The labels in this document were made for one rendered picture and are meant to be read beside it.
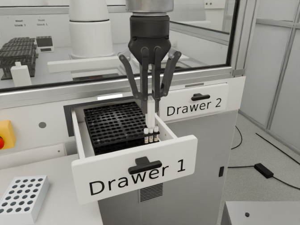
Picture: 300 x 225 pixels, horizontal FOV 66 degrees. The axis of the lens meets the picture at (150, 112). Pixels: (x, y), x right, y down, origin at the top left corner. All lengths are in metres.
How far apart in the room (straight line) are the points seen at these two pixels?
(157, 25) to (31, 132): 0.53
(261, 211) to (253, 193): 1.32
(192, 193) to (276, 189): 0.89
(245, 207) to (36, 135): 0.61
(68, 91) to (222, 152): 0.74
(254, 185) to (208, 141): 0.94
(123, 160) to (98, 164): 0.05
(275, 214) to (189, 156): 0.21
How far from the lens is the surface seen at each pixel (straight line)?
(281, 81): 2.43
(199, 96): 0.84
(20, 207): 0.65
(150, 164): 0.50
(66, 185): 0.71
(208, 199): 1.30
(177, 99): 0.84
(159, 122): 0.69
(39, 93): 0.75
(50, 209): 0.67
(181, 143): 0.55
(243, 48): 0.97
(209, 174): 1.18
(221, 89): 0.94
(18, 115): 0.78
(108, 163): 0.51
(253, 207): 0.54
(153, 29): 0.43
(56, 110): 0.77
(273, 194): 1.92
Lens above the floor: 1.23
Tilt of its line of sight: 26 degrees down
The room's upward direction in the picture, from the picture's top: straight up
